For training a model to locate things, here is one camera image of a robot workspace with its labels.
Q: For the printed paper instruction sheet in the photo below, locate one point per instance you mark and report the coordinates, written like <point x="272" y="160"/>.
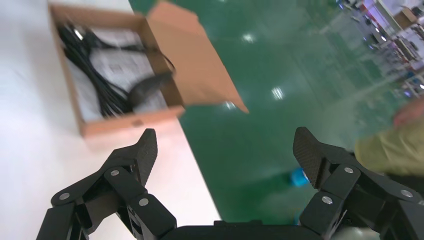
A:
<point x="122" y="64"/>

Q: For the open brown cardboard box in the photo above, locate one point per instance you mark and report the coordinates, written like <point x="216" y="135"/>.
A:
<point x="198" y="59"/>

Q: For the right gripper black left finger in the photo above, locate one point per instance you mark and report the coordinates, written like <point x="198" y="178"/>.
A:
<point x="145" y="155"/>

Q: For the standing person in yellow coat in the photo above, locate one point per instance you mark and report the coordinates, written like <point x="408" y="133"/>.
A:
<point x="391" y="149"/>

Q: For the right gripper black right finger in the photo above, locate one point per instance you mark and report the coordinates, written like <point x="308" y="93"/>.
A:
<point x="308" y="152"/>

